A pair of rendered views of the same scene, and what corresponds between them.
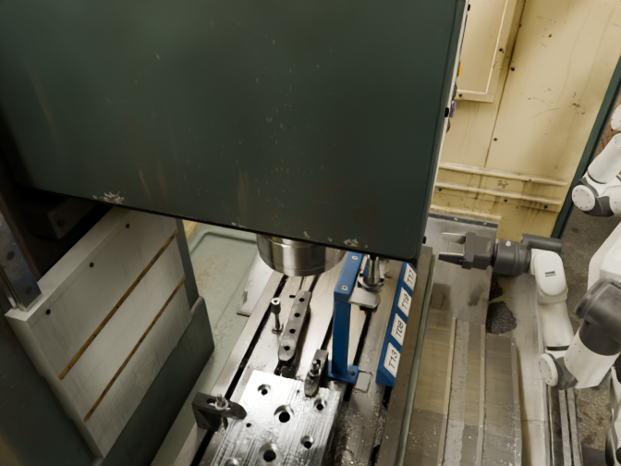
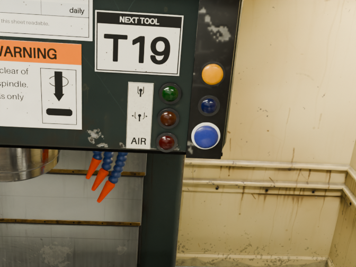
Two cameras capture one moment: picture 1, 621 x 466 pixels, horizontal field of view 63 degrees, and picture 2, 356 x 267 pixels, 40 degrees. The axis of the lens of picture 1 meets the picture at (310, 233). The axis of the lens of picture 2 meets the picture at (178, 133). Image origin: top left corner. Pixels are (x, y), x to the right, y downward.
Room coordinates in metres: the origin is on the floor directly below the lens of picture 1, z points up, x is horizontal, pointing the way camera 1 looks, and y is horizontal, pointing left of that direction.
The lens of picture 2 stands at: (0.65, -0.77, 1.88)
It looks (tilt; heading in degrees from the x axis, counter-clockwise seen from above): 23 degrees down; 67
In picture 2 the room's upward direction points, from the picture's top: 5 degrees clockwise
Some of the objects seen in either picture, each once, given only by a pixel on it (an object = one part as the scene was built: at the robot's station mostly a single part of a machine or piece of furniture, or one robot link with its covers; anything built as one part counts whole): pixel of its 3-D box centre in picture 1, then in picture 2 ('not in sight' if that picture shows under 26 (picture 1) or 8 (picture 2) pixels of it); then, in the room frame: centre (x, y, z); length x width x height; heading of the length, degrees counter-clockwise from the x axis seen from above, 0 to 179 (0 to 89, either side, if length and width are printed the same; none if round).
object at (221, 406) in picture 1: (220, 411); not in sight; (0.66, 0.22, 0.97); 0.13 x 0.03 x 0.15; 73
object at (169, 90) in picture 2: not in sight; (170, 93); (0.85, -0.26, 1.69); 0.02 x 0.01 x 0.02; 163
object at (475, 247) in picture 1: (487, 252); not in sight; (0.99, -0.47, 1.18); 0.13 x 0.12 x 0.10; 163
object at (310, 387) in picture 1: (315, 377); not in sight; (0.75, -0.01, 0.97); 0.13 x 0.03 x 0.15; 163
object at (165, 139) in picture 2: not in sight; (166, 142); (0.85, -0.26, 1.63); 0.02 x 0.01 x 0.02; 163
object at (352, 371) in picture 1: (340, 337); not in sight; (0.82, -0.07, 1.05); 0.10 x 0.05 x 0.30; 73
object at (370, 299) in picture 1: (365, 298); not in sight; (0.81, -0.13, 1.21); 0.07 x 0.05 x 0.01; 73
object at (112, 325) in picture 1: (127, 316); (59, 194); (0.81, 0.44, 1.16); 0.48 x 0.05 x 0.51; 163
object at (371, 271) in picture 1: (371, 267); not in sight; (0.86, -0.14, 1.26); 0.04 x 0.04 x 0.07
